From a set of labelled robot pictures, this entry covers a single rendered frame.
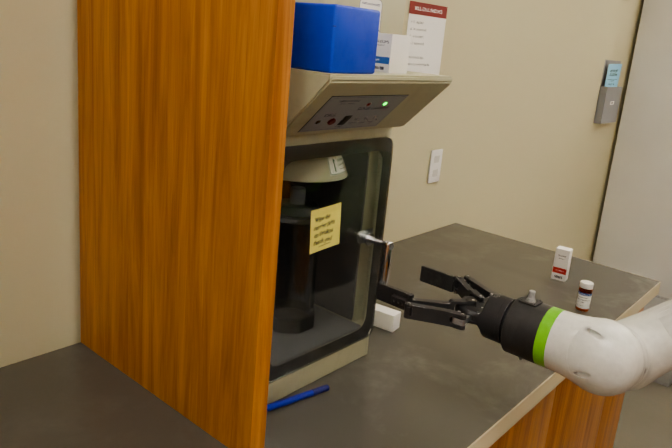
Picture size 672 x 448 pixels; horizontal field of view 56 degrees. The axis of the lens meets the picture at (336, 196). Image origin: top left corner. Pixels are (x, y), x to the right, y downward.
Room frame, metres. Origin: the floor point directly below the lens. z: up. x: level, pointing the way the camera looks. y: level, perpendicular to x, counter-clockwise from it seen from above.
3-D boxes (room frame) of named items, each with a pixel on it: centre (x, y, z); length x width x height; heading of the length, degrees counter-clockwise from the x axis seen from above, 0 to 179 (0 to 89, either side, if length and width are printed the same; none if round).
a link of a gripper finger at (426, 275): (1.11, -0.20, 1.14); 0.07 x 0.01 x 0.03; 51
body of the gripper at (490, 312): (0.97, -0.26, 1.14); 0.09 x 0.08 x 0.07; 51
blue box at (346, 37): (0.94, 0.03, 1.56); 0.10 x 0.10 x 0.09; 51
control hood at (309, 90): (1.02, -0.04, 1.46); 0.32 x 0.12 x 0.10; 141
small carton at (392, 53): (1.05, -0.06, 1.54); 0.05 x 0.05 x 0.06; 50
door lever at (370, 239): (1.11, -0.09, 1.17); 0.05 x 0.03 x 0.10; 50
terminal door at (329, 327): (1.05, 0.00, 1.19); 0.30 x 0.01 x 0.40; 140
